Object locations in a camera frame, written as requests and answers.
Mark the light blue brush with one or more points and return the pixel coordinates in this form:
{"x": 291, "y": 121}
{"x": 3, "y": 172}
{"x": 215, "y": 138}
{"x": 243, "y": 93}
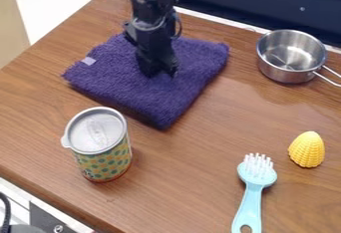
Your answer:
{"x": 253, "y": 193}

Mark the yellow toy corn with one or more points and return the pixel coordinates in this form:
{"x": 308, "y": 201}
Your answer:
{"x": 307, "y": 149}

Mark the dotted yellow can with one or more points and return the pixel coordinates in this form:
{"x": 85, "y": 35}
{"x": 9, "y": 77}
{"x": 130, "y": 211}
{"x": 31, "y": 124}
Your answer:
{"x": 98, "y": 144}

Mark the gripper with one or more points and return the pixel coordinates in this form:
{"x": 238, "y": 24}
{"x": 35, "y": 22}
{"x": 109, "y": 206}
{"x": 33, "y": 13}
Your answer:
{"x": 151, "y": 33}

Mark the purple cloth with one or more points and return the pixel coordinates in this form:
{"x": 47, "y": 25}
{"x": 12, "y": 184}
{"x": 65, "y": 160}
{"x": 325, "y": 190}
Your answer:
{"x": 111, "y": 81}

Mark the silver pot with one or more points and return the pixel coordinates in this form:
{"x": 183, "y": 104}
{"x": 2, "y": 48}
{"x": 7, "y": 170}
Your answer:
{"x": 291, "y": 56}

